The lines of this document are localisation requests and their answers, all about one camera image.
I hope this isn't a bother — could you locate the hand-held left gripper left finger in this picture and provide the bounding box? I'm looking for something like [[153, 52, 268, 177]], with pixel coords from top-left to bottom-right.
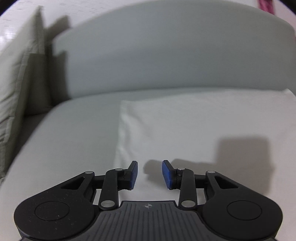
[[60, 161, 138, 211]]

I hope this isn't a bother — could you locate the large grey cushion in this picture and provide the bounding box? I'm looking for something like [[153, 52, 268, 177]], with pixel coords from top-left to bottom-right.
[[0, 6, 53, 116]]

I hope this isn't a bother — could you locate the grey sofa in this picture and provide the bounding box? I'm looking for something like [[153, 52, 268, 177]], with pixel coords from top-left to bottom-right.
[[0, 1, 296, 209]]

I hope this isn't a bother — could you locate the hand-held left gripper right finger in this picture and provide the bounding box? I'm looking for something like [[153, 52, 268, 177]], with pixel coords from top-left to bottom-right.
[[162, 160, 240, 211]]

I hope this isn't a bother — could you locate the small grey cushion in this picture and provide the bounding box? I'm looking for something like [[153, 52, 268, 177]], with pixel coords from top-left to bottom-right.
[[0, 52, 31, 184]]

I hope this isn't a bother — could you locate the white pillowcase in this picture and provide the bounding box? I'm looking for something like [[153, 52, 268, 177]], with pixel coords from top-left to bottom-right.
[[113, 88, 296, 209]]

